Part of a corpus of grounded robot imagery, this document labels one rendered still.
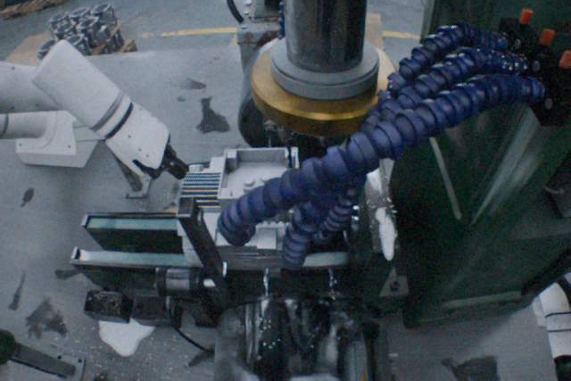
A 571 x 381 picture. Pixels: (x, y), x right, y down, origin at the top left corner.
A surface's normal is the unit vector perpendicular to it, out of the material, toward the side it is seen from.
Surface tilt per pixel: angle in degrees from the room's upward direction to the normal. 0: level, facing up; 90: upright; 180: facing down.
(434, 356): 0
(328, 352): 13
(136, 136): 60
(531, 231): 3
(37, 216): 0
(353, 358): 28
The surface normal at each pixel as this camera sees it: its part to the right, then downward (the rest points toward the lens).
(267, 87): -0.05, -0.65
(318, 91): -0.19, 0.75
